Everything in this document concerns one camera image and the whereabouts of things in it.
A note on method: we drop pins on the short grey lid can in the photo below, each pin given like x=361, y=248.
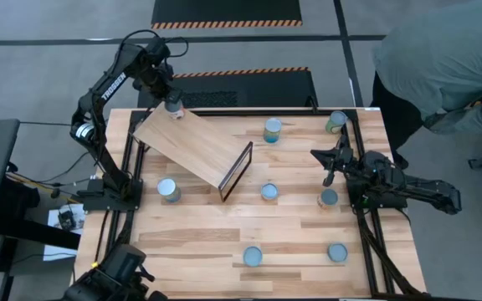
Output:
x=252, y=256

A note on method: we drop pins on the black aluminium table frame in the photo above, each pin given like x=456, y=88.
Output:
x=355, y=115

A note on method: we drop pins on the orange black patterned can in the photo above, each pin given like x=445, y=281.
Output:
x=329, y=196

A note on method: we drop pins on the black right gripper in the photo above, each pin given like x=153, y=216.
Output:
x=352, y=165

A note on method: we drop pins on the slim green rainbow label can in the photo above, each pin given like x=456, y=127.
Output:
x=337, y=119

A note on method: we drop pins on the short yellow orange label can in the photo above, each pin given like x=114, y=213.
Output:
x=269, y=191

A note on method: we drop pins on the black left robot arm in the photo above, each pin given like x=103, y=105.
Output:
x=113, y=85

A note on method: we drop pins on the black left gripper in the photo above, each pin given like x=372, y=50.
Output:
x=155, y=81

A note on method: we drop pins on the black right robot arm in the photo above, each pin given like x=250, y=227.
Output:
x=412, y=188

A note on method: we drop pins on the tall Cherries label can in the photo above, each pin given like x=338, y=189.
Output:
x=167, y=187

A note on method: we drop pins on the white paper sheet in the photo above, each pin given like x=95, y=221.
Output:
x=54, y=253

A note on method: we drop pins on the black mat with hazard stripes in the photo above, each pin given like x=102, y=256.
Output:
x=266, y=90
x=224, y=10

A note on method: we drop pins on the tall blue yellow label can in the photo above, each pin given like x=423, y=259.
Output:
x=273, y=126

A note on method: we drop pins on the person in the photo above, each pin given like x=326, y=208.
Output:
x=433, y=54

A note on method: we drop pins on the short teal can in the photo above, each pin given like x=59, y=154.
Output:
x=337, y=252

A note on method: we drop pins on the black desk stand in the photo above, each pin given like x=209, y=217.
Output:
x=48, y=238

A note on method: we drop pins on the small black device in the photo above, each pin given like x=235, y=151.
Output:
x=66, y=219

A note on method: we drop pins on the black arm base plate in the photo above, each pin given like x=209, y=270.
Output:
x=391, y=202
x=98, y=202

